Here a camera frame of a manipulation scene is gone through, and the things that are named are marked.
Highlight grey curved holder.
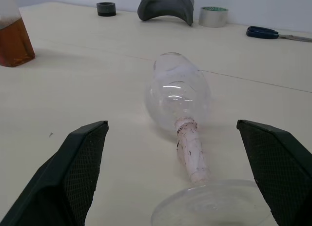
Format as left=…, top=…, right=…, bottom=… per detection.
left=137, top=0, right=195, bottom=26

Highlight clear plastic bottle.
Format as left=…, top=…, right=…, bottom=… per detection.
left=0, top=0, right=36, bottom=68

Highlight silver tape roll green core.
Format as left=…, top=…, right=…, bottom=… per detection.
left=198, top=6, right=229, bottom=28

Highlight clear wine glass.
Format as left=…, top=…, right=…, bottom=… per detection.
left=145, top=52, right=271, bottom=226

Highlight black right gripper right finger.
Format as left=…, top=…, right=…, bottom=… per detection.
left=236, top=119, right=312, bottom=226

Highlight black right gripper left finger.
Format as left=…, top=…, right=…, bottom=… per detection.
left=0, top=120, right=109, bottom=226

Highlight blue handled scissors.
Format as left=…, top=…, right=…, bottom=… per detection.
left=245, top=25, right=312, bottom=43

